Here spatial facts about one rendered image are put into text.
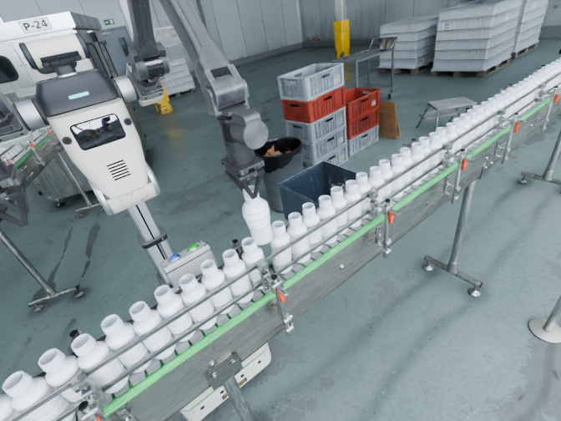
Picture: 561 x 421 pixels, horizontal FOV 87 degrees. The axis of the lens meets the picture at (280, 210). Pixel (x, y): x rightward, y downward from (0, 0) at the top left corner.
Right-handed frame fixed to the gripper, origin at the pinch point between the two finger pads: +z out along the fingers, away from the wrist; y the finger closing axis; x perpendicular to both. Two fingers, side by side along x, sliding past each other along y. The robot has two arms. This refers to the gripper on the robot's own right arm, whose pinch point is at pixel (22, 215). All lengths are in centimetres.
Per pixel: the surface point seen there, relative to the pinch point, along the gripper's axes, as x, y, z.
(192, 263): 26.0, 3.0, 29.9
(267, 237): 44, 17, 24
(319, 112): 223, -159, 66
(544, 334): 166, 68, 137
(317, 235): 61, 18, 33
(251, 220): 41.6, 16.4, 16.5
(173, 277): 19.7, 3.3, 30.8
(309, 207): 62, 14, 25
